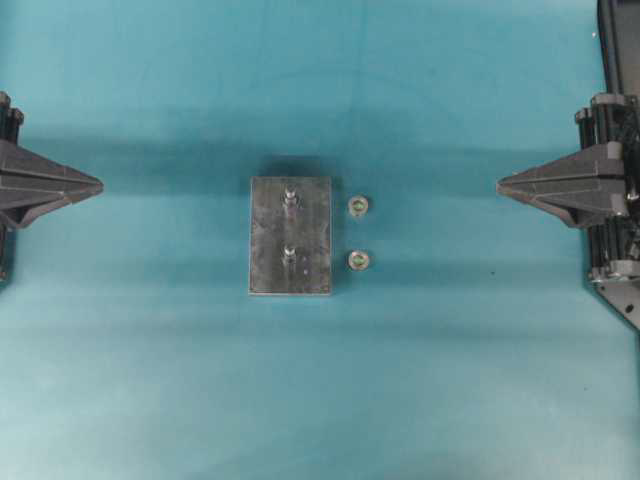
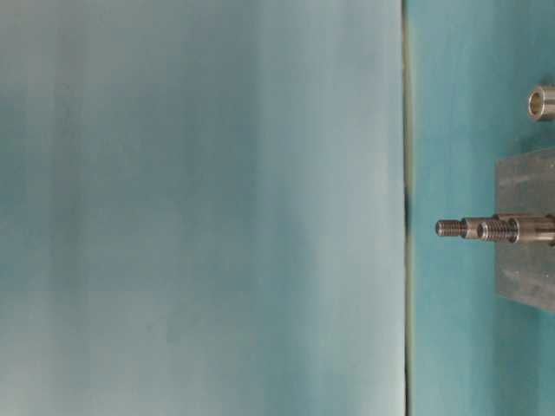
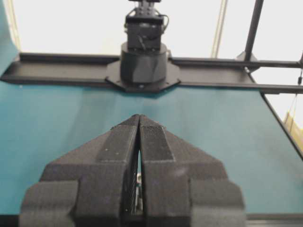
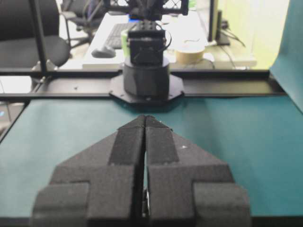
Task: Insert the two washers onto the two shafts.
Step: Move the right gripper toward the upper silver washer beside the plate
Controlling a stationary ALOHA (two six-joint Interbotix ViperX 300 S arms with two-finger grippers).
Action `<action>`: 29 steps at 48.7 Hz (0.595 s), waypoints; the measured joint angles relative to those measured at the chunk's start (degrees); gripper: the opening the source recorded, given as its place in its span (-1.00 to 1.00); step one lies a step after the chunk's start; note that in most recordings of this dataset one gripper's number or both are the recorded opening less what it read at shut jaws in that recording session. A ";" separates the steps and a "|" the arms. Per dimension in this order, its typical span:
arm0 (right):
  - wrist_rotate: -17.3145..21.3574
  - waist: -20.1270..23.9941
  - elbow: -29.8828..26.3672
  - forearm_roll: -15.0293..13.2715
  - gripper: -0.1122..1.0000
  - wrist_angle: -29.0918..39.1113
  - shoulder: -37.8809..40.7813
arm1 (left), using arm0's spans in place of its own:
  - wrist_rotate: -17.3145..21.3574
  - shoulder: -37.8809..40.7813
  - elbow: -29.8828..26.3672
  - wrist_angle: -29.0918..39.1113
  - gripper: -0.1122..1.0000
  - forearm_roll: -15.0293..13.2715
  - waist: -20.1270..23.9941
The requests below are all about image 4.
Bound brown tape roll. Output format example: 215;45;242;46
175;46;205;64

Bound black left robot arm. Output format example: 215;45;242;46
103;0;189;102

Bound black office chair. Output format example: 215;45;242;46
0;0;71;68
61;0;105;49

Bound green tape roll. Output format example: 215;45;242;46
121;29;130;58

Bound black computer keyboard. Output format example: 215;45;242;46
105;23;134;50

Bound white desk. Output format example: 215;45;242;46
82;11;257;70

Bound grey computer mouse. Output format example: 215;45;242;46
91;45;116;58

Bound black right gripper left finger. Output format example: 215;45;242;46
30;115;145;227

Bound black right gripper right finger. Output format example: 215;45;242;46
145;116;251;227

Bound black vertical frame post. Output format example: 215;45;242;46
28;0;47;72

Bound black aluminium frame rail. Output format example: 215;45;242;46
0;69;285;103

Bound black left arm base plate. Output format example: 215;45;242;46
109;74;184;105

